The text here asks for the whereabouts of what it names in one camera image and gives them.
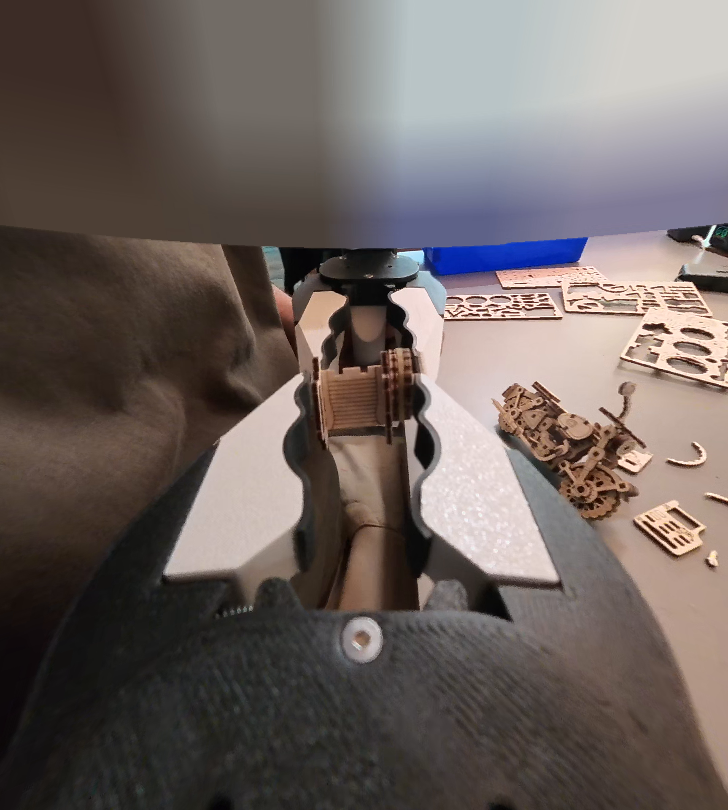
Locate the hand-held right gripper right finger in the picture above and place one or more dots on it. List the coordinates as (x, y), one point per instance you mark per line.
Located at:
(484, 500)

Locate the person's beige trousers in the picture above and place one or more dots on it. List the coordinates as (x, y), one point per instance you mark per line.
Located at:
(364, 506)

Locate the small wooden card piece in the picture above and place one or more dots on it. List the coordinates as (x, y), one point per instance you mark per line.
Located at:
(645, 520)

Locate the person's olive sweatshirt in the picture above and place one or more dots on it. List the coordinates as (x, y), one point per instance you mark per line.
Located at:
(85, 379)

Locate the grey desk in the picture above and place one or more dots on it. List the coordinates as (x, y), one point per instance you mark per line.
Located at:
(718, 664)

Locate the pile of wooden puzzle parts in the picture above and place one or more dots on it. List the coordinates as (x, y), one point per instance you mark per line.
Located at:
(566, 443)

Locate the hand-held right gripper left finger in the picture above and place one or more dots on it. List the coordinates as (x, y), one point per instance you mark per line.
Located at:
(237, 493)

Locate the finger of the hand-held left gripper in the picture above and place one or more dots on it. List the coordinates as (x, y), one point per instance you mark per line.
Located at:
(313, 329)
(430, 329)

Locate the wooden spool with gear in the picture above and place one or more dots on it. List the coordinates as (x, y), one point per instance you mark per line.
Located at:
(354, 398)

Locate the curved wooden piece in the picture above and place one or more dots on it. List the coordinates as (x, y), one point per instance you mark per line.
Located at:
(686, 463)

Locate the blue plastic bin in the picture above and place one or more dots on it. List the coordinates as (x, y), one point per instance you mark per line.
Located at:
(503, 256)

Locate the wooden puzzle sheet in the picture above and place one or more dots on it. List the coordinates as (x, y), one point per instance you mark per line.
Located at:
(547, 277)
(633, 354)
(702, 307)
(557, 313)

